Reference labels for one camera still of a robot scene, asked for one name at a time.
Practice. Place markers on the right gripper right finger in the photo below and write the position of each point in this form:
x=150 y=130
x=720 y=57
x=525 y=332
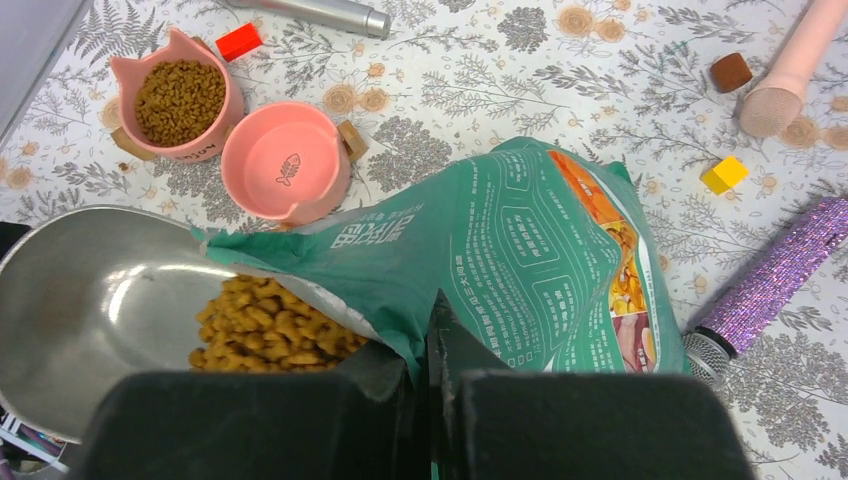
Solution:
x=492 y=422

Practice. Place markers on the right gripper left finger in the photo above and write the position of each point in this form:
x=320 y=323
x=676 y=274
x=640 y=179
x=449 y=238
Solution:
x=351 y=422

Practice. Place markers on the green silver pet food bag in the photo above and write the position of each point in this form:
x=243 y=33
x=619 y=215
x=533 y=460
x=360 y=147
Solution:
x=544 y=257

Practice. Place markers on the metal scissors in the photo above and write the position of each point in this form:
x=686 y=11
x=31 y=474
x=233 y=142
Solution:
x=90 y=298

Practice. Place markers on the pink pet bowl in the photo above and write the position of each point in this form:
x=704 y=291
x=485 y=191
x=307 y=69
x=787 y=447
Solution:
x=286 y=162

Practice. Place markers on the kibble in scoop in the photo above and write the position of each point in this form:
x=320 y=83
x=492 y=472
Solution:
x=255 y=325

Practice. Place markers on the purple glitter microphone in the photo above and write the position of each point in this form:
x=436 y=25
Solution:
x=741 y=313

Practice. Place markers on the yellow small block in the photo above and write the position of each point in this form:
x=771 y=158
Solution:
x=725 y=175

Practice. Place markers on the pink scoop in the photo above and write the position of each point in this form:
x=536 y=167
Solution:
x=130 y=73

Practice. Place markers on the kibble in cat bowl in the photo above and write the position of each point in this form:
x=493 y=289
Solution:
x=178 y=101

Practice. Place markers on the floral table mat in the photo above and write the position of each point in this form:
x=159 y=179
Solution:
x=624 y=81

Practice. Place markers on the silver microphone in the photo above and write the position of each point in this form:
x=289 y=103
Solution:
x=348 y=16

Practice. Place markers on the orange red block near bowl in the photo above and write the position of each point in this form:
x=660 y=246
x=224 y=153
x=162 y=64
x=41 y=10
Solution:
x=239 y=42

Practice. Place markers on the pink cylinder toy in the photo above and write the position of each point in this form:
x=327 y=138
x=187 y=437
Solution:
x=778 y=99

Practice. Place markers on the brown small block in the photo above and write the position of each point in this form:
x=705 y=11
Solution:
x=730 y=73

